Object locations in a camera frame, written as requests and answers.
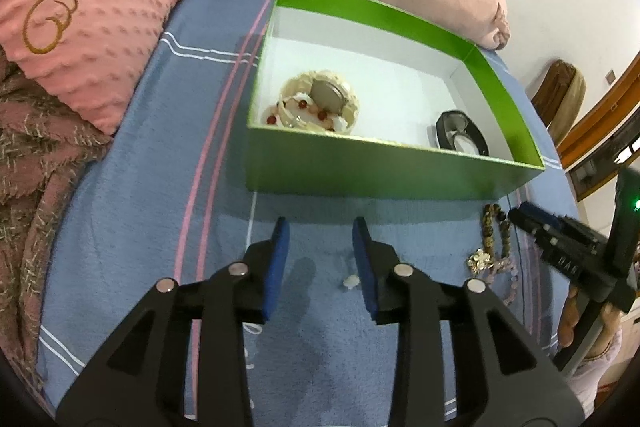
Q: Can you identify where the brown wooden bead bracelet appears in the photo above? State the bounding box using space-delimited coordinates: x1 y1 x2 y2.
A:
480 201 516 266

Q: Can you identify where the black wrist watch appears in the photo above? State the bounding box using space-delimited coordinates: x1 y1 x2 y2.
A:
436 109 489 157

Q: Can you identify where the red pink bead bracelet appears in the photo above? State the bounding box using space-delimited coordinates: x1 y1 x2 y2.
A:
264 98 338 130

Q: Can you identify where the cream white wrist watch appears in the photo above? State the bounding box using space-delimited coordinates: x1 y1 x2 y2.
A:
267 70 360 134

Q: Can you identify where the right hand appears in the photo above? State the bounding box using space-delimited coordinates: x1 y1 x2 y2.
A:
556 284 622 359

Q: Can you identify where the wooden chair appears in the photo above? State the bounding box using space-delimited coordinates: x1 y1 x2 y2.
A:
532 60 587 144

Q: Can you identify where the blue striped bed sheet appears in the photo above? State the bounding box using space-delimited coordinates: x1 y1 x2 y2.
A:
37 0 577 426

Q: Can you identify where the small white earring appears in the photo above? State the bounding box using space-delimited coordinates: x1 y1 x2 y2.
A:
343 274 360 291

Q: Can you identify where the brown pink fringed blanket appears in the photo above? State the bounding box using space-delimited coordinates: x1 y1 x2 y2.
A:
0 55 112 405

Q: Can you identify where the green cardboard box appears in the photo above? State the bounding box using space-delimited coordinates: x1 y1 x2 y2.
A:
246 0 544 200

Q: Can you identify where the wooden door frame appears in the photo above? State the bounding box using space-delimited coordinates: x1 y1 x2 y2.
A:
556 55 639 202

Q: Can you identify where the pink bead flower bracelet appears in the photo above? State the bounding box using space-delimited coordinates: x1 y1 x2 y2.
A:
466 247 524 307

